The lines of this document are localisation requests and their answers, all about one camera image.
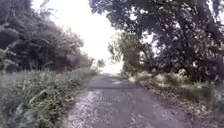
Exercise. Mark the grey asphalt path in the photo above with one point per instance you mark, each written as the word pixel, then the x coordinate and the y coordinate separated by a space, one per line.
pixel 116 103

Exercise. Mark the row of trees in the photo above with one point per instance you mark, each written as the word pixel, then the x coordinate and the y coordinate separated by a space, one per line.
pixel 173 36

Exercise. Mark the leaf-strewn grass verge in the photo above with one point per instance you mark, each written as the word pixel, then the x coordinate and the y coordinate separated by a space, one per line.
pixel 186 91

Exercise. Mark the dense green bushes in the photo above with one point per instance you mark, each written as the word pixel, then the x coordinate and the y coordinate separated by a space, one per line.
pixel 33 43

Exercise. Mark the tall grass verge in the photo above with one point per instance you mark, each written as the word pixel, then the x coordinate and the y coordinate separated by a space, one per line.
pixel 36 96

